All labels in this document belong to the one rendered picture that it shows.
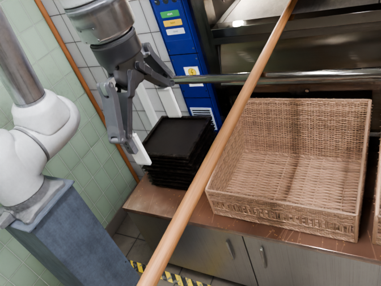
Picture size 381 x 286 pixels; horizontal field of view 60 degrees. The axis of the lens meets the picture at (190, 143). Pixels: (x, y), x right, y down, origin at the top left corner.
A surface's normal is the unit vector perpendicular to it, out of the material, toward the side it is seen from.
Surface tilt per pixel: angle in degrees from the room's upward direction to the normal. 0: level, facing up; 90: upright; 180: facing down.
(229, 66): 70
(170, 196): 0
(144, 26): 90
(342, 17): 90
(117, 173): 90
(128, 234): 0
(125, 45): 89
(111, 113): 64
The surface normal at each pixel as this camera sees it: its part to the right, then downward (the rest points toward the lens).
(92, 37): -0.38, 0.67
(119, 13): 0.74, 0.20
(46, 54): 0.87, 0.06
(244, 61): -0.47, 0.36
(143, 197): -0.29, -0.75
